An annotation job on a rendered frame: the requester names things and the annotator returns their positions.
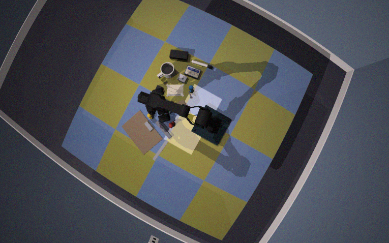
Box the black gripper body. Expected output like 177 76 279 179
152 88 170 123

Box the white paper card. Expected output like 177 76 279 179
166 84 184 97

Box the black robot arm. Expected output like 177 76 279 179
138 92 222 134

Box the brown clipboard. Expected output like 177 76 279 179
122 110 163 155

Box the dark grey mug with white handle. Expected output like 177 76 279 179
157 62 175 78

